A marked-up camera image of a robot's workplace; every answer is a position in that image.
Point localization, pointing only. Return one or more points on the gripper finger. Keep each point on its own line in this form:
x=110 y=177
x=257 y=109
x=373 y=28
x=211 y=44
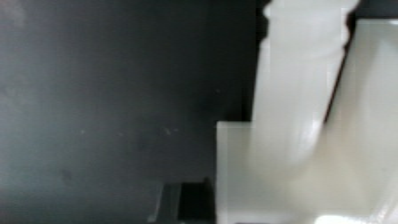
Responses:
x=184 y=205

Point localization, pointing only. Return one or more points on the white chair seat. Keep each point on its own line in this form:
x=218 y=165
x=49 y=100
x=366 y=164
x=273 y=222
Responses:
x=307 y=158

